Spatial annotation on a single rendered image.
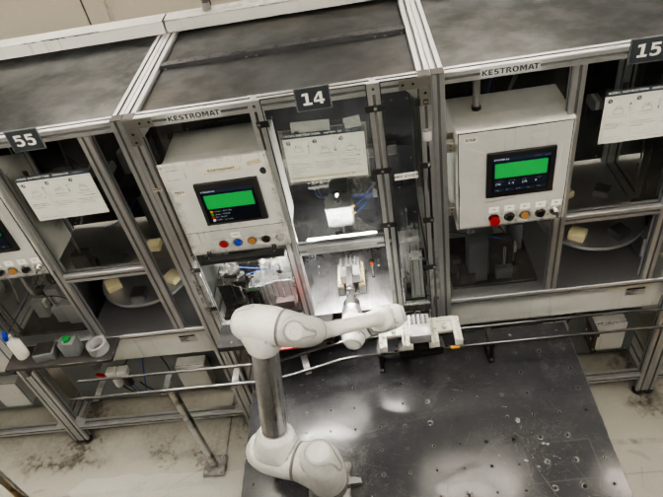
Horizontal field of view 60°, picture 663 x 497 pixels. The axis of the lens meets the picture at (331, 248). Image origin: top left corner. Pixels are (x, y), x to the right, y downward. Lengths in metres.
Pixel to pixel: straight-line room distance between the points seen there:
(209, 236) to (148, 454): 1.67
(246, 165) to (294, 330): 0.67
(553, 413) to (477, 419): 0.32
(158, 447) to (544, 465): 2.18
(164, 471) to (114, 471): 0.30
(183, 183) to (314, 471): 1.19
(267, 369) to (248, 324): 0.20
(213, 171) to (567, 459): 1.77
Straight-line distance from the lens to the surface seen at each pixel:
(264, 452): 2.35
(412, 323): 2.62
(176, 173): 2.28
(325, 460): 2.27
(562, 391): 2.75
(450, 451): 2.56
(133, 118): 2.20
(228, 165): 2.21
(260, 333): 2.00
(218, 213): 2.33
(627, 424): 3.54
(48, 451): 4.06
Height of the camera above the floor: 2.92
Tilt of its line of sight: 41 degrees down
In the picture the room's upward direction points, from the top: 12 degrees counter-clockwise
